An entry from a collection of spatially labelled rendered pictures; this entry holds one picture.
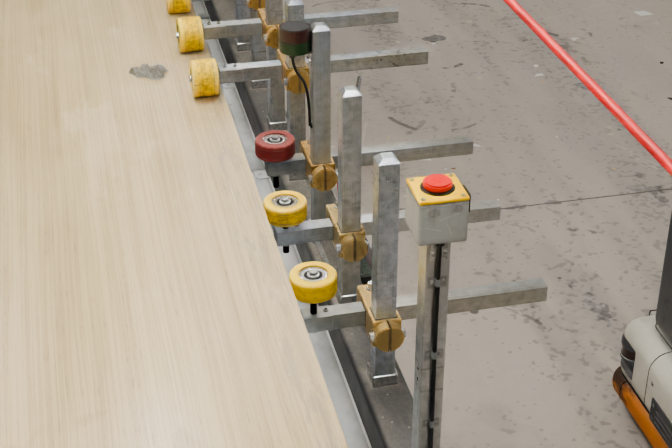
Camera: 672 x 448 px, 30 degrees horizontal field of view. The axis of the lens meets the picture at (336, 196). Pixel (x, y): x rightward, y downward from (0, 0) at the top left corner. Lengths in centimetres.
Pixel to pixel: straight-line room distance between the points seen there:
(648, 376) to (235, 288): 130
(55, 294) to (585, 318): 190
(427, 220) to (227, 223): 64
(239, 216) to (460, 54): 306
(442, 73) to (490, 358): 187
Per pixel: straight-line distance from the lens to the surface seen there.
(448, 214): 168
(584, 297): 371
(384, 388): 217
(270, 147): 248
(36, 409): 186
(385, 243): 202
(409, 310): 216
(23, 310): 207
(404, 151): 258
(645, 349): 309
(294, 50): 237
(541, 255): 388
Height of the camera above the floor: 205
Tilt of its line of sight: 30 degrees down
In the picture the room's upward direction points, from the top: straight up
